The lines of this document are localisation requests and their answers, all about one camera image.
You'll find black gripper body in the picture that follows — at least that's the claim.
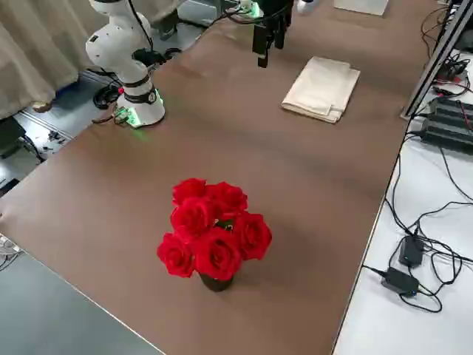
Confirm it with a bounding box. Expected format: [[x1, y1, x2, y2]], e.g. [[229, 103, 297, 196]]
[[258, 0, 295, 29]]

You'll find beige tablecloth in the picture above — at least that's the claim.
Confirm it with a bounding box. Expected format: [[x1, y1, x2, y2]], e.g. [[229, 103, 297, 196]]
[[279, 55, 361, 124]]

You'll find red artificial rose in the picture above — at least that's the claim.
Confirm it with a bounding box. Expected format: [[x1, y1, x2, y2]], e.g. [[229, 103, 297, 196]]
[[169, 196, 219, 241], [157, 231, 196, 279], [231, 212, 273, 261], [171, 177, 208, 206], [205, 181, 248, 215], [194, 227, 244, 282]]

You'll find black finned power brick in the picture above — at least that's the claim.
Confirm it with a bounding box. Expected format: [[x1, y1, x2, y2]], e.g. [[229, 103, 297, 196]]
[[428, 96, 473, 129], [420, 116, 473, 153]]

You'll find beige curtain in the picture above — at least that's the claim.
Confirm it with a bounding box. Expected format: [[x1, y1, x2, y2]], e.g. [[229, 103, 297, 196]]
[[0, 0, 112, 121]]

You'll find black flower vase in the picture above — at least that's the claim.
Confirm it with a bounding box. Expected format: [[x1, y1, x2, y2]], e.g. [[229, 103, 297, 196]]
[[198, 271, 236, 293]]

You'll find black power adapter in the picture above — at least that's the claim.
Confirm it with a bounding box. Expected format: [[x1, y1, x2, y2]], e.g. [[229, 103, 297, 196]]
[[380, 266, 421, 298], [398, 235, 425, 269]]

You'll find black floor box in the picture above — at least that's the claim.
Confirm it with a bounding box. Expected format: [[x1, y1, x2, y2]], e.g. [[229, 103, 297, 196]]
[[0, 118, 25, 158]]

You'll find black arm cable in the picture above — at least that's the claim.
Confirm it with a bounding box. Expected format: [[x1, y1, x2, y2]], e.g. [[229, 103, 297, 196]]
[[127, 0, 174, 70]]

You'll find aluminium frame post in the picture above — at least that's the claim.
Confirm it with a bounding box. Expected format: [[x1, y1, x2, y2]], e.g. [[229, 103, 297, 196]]
[[401, 0, 473, 120]]

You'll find black table cable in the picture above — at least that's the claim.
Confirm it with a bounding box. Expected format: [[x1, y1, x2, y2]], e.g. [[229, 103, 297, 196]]
[[384, 129, 424, 237], [413, 200, 473, 236]]

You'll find black coiled cable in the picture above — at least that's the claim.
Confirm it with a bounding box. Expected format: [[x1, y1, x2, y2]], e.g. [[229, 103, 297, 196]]
[[92, 83, 121, 110]]

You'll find red wire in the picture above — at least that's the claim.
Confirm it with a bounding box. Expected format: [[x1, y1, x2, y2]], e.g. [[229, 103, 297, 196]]
[[434, 70, 471, 93]]

